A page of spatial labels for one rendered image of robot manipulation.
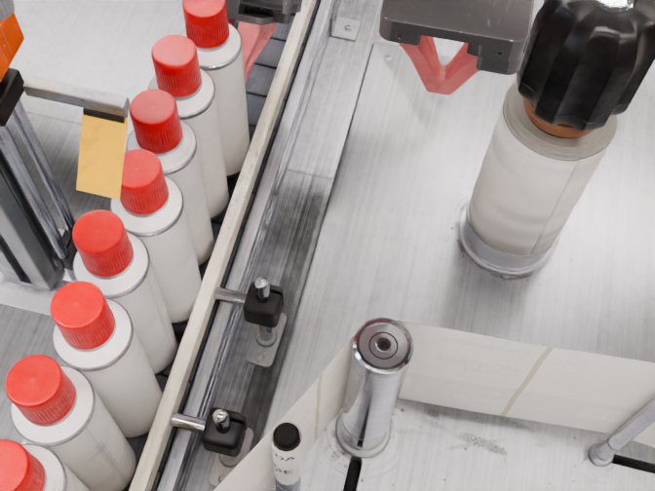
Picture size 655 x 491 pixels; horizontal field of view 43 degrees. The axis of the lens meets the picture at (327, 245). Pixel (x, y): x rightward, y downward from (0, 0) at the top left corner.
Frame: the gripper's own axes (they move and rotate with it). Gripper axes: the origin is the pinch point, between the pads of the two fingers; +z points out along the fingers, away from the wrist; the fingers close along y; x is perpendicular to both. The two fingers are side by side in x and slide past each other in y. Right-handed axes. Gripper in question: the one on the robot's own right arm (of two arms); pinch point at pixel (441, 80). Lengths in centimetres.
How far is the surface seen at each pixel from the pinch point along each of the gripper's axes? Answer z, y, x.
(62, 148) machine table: 36, 13, 37
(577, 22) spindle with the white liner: 1.7, 7.8, -7.5
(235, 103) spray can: 20.3, 11.2, 16.5
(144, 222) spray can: 14.2, -4.9, 18.2
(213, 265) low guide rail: 27.4, -0.7, 15.7
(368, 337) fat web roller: 12.6, -10.7, 1.3
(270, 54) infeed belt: 30.8, 26.2, 17.6
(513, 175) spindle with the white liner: 17.0, 6.6, -6.9
